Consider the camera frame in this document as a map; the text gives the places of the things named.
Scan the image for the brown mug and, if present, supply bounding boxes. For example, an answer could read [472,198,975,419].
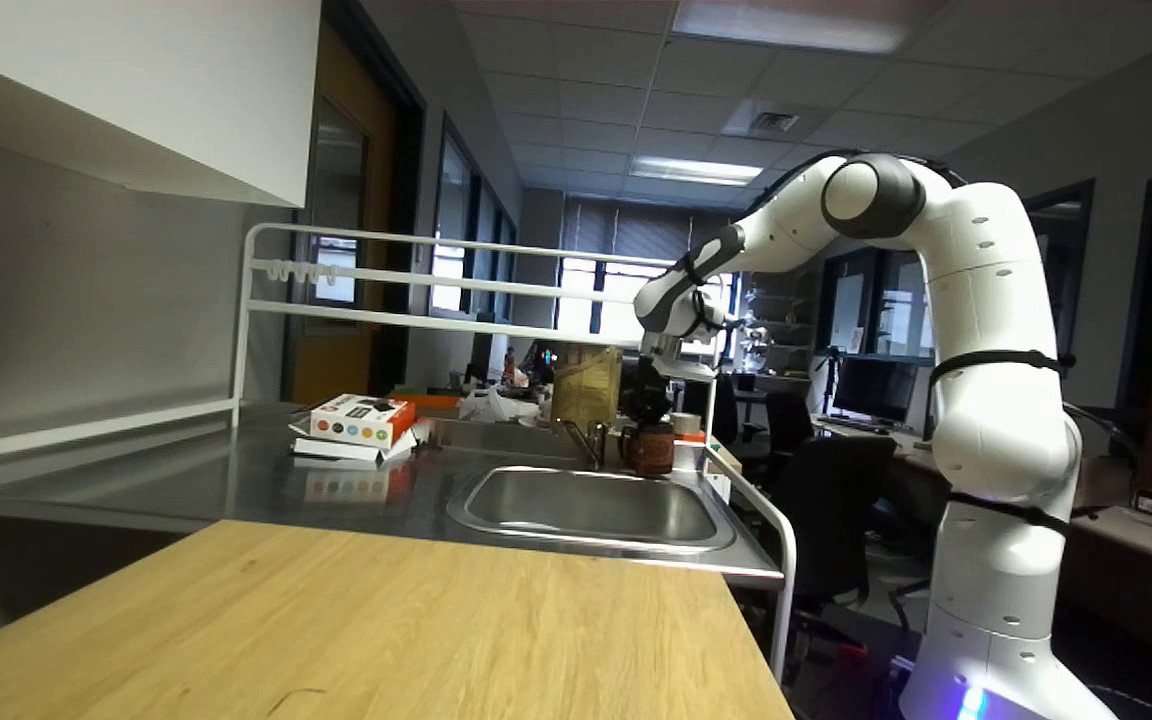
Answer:
[630,419,679,484]

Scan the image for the white wall cabinet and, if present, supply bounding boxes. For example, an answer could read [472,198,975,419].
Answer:
[0,0,330,211]

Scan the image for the chrome sink faucet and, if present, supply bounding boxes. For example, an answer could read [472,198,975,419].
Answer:
[555,414,618,474]

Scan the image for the white metal rack frame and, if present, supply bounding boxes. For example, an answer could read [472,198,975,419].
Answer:
[0,221,803,677]

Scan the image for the colourful small box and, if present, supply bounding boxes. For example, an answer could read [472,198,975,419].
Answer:
[306,391,426,449]

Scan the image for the computer monitor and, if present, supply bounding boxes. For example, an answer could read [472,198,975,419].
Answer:
[825,348,941,432]

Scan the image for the brown paper bag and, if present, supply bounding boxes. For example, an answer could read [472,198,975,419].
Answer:
[547,346,630,432]

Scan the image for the stainless steel counter unit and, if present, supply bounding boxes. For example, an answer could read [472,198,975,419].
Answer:
[0,395,788,594]

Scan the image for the stainless steel sink basin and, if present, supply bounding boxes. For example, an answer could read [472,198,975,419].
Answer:
[445,460,742,563]

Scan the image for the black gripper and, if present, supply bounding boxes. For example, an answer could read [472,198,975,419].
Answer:
[618,348,675,419]

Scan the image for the ceiling air vent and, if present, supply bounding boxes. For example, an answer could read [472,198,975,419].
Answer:
[722,98,825,146]

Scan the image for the red and white box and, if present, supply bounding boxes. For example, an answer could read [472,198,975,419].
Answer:
[286,419,437,469]

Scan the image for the black office chair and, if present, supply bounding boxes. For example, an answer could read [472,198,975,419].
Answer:
[788,436,906,616]

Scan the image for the rectangular ceiling light panel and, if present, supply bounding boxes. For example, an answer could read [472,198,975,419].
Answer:
[630,153,770,192]
[667,0,946,60]

